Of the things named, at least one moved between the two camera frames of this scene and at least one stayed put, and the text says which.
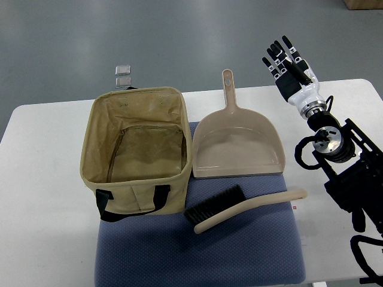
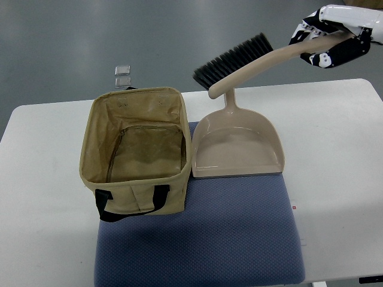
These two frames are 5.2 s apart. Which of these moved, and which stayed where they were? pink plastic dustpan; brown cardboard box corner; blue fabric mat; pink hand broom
Moved: pink hand broom
Stayed: pink plastic dustpan; blue fabric mat; brown cardboard box corner
